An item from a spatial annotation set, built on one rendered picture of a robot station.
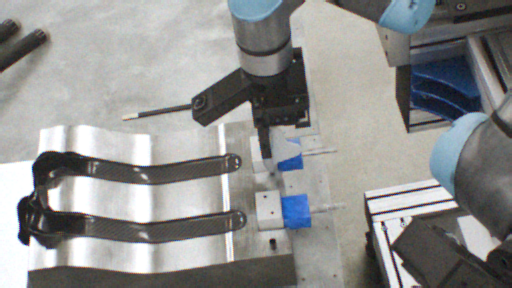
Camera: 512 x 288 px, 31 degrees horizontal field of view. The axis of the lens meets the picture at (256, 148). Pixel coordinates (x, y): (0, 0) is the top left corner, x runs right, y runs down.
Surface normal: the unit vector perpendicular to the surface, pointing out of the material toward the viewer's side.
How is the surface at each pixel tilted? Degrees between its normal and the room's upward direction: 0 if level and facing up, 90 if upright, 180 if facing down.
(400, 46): 90
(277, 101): 0
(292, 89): 90
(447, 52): 90
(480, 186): 53
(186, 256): 3
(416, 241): 33
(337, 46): 0
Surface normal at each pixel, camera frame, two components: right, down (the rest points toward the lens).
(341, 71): -0.11, -0.62
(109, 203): 0.37, -0.61
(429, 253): -0.61, -0.37
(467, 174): -0.72, 0.02
